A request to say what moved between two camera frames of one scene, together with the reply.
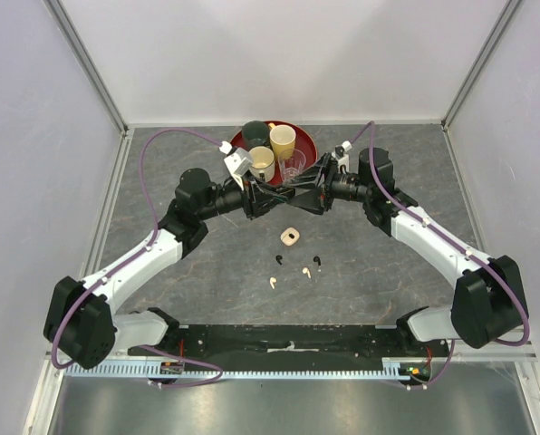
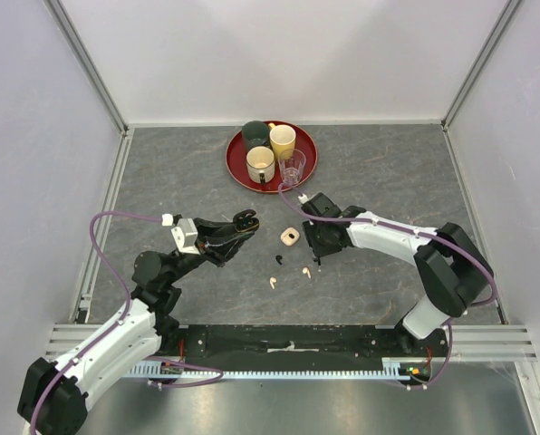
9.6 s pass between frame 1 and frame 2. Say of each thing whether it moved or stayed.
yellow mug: stayed
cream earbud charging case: stayed
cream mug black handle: stayed
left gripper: moved
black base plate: stayed
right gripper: moved
